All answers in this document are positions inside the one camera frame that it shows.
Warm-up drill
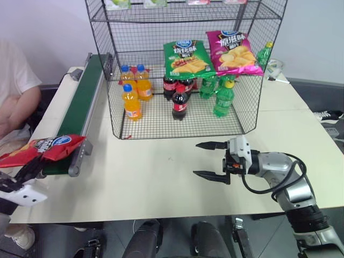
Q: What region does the red chip bag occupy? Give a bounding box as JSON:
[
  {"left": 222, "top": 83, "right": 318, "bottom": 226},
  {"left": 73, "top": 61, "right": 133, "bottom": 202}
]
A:
[{"left": 0, "top": 134, "right": 87, "bottom": 169}]

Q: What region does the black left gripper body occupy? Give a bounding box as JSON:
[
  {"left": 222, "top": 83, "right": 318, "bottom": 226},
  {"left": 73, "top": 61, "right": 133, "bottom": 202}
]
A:
[{"left": 0, "top": 171, "right": 24, "bottom": 193}]

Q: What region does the orange soda bottle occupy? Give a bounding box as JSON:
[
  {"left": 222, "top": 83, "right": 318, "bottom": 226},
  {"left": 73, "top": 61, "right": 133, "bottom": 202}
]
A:
[
  {"left": 119, "top": 64, "right": 135, "bottom": 90},
  {"left": 135, "top": 63, "right": 154, "bottom": 103},
  {"left": 121, "top": 83, "right": 144, "bottom": 123}
]

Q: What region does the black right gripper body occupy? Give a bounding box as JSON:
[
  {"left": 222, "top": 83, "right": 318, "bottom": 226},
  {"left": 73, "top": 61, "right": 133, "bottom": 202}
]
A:
[{"left": 222, "top": 147, "right": 248, "bottom": 177}]

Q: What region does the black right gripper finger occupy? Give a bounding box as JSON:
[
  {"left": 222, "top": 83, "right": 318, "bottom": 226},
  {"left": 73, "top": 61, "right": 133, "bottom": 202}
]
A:
[
  {"left": 195, "top": 140, "right": 229, "bottom": 152},
  {"left": 192, "top": 169, "right": 232, "bottom": 185}
]

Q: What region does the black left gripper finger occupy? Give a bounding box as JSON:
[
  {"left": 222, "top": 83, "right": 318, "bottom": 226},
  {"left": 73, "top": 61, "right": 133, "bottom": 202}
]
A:
[
  {"left": 15, "top": 154, "right": 41, "bottom": 180},
  {"left": 22, "top": 164, "right": 46, "bottom": 185}
]

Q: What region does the green conveyor belt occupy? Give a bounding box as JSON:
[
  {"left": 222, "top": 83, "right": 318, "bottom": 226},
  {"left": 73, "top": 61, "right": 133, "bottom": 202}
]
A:
[{"left": 40, "top": 52, "right": 114, "bottom": 178}]

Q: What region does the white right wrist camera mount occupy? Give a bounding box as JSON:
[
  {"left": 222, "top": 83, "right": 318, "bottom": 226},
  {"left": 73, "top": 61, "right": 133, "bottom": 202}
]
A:
[{"left": 227, "top": 134, "right": 254, "bottom": 162}]

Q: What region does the white marker pen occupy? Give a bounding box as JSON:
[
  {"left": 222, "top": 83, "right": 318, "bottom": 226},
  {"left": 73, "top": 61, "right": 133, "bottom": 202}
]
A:
[{"left": 267, "top": 76, "right": 291, "bottom": 85}]

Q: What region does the magenta chip bag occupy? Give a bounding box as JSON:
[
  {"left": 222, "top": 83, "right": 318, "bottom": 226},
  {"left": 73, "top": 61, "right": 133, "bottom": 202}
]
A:
[{"left": 205, "top": 30, "right": 265, "bottom": 77}]

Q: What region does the green soda bottle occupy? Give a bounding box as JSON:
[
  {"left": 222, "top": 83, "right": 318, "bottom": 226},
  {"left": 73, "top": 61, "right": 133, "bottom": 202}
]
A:
[
  {"left": 256, "top": 40, "right": 275, "bottom": 71},
  {"left": 199, "top": 75, "right": 219, "bottom": 100},
  {"left": 213, "top": 78, "right": 237, "bottom": 119}
]

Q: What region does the black and white sneaker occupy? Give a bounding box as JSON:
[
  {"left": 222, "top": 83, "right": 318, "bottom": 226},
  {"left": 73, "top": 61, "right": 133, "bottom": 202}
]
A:
[{"left": 312, "top": 110, "right": 344, "bottom": 122}]

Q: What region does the black table clamp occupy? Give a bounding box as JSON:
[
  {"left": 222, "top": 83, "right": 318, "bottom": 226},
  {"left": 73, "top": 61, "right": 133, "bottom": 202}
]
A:
[
  {"left": 71, "top": 236, "right": 106, "bottom": 258},
  {"left": 232, "top": 216, "right": 255, "bottom": 258}
]

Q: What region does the black wire mesh rack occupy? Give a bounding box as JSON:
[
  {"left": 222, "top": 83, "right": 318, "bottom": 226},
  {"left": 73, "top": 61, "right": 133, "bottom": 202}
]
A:
[{"left": 84, "top": 0, "right": 289, "bottom": 140}]

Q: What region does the cola bottle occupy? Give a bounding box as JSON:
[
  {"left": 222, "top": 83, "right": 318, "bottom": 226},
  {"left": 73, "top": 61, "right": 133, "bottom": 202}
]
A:
[
  {"left": 171, "top": 84, "right": 190, "bottom": 121},
  {"left": 162, "top": 75, "right": 177, "bottom": 102},
  {"left": 180, "top": 77, "right": 199, "bottom": 95}
]

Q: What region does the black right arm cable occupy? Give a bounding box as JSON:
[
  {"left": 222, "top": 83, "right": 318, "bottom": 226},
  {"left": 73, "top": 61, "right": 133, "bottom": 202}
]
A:
[{"left": 240, "top": 152, "right": 307, "bottom": 201}]

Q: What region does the white shoe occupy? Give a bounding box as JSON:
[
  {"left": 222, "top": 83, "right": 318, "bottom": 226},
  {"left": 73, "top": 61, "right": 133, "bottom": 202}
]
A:
[{"left": 4, "top": 224, "right": 36, "bottom": 251}]

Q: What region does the grey box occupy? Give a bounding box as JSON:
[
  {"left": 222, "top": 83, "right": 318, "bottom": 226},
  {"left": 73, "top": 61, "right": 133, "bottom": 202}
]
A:
[{"left": 323, "top": 126, "right": 342, "bottom": 139}]

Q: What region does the green snack packet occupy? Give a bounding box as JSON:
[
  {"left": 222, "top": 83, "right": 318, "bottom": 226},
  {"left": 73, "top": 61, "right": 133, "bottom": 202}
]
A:
[
  {"left": 103, "top": 0, "right": 132, "bottom": 10},
  {"left": 142, "top": 0, "right": 168, "bottom": 8}
]

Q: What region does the green chip bag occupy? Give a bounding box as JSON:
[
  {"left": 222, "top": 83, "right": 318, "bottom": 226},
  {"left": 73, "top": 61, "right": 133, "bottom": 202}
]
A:
[{"left": 162, "top": 39, "right": 217, "bottom": 80}]

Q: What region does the dark rounded shape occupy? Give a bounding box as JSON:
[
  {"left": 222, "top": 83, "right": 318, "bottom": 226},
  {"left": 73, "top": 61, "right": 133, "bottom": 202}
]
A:
[
  {"left": 124, "top": 218, "right": 163, "bottom": 258},
  {"left": 190, "top": 220, "right": 230, "bottom": 258}
]

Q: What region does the person in white shirt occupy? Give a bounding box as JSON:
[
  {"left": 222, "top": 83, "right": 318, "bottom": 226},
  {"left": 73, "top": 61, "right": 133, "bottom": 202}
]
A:
[{"left": 0, "top": 38, "right": 43, "bottom": 151}]

